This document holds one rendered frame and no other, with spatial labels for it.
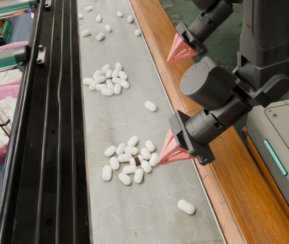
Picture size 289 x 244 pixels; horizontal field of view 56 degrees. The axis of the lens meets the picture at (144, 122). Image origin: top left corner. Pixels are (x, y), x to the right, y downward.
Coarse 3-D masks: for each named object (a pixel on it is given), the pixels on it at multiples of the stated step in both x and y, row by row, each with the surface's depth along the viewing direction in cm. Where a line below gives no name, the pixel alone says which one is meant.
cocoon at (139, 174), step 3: (138, 171) 59; (141, 171) 60; (135, 174) 59; (138, 174) 59; (141, 174) 59; (135, 177) 59; (138, 177) 58; (141, 177) 59; (135, 180) 59; (138, 180) 58; (141, 180) 59
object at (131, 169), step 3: (132, 165) 61; (123, 168) 61; (126, 168) 60; (129, 168) 60; (132, 168) 60; (135, 168) 61; (123, 171) 61; (126, 171) 60; (129, 171) 60; (132, 171) 60; (135, 171) 61
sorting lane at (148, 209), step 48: (96, 48) 100; (144, 48) 96; (96, 96) 82; (144, 96) 79; (96, 144) 69; (144, 144) 67; (96, 192) 59; (144, 192) 58; (192, 192) 57; (96, 240) 52; (144, 240) 51; (192, 240) 50
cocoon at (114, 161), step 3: (111, 159) 63; (114, 159) 62; (117, 159) 63; (111, 162) 62; (114, 162) 62; (117, 162) 62; (111, 165) 62; (114, 165) 61; (117, 165) 62; (114, 168) 62; (117, 168) 62
